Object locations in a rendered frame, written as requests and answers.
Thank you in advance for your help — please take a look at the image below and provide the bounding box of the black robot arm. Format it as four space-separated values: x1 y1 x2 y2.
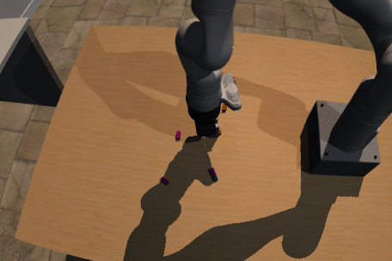
175 0 392 153

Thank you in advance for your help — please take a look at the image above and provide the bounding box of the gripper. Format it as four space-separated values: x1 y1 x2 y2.
186 73 242 138

